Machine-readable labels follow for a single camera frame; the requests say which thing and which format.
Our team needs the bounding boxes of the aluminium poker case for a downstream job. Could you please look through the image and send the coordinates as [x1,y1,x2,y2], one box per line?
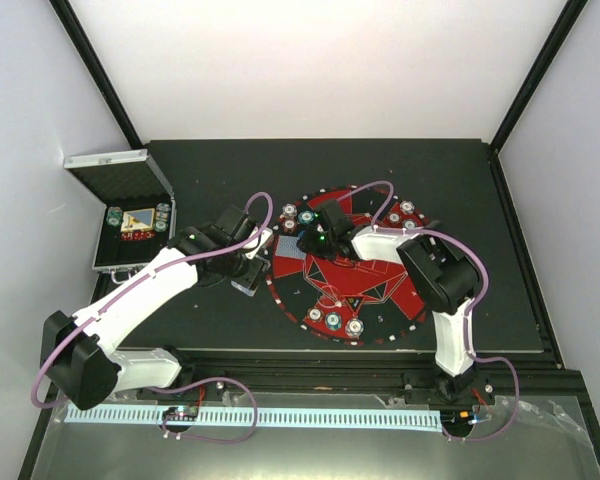
[63,148,176,275]

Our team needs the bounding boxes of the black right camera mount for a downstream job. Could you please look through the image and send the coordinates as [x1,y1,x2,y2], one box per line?
[314,199,355,237]

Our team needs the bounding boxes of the white blue chip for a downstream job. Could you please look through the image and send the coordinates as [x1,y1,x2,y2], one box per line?
[400,201,415,215]
[282,204,298,219]

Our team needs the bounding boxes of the round red black poker mat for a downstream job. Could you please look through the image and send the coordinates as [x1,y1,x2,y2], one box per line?
[265,185,429,347]

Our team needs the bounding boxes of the green chips in case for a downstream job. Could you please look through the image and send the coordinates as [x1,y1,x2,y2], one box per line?
[106,207,124,227]

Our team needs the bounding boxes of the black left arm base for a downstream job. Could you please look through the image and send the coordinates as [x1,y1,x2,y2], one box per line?
[138,367,204,400]

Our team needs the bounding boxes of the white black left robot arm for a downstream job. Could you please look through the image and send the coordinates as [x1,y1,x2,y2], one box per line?
[39,225,273,410]

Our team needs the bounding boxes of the green blue chip seat two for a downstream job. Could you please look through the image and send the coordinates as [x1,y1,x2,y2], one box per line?
[402,219,418,230]

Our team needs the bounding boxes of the blue card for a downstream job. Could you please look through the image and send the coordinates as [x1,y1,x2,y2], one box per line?
[275,235,306,260]

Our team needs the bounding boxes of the yellow boxed card deck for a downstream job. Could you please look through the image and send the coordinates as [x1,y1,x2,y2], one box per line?
[120,208,156,233]

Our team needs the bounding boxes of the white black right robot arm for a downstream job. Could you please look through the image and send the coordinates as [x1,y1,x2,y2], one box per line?
[297,226,489,403]

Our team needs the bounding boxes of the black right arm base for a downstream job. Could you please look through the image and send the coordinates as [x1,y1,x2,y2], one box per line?
[402,370,494,406]

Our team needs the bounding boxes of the red dice in case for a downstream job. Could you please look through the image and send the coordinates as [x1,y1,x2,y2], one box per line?
[120,232,151,242]

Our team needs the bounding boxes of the white slotted cable duct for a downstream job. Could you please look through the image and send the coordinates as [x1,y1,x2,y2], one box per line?
[64,404,442,433]

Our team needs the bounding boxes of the blue playing card deck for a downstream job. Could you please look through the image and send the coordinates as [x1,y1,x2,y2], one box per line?
[231,280,257,297]

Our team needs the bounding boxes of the white blue chip seat six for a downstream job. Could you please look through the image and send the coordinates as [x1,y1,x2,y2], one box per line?
[344,318,364,338]

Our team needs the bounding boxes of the green chip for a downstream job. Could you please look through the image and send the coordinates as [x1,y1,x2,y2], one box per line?
[297,210,315,225]
[324,312,342,331]

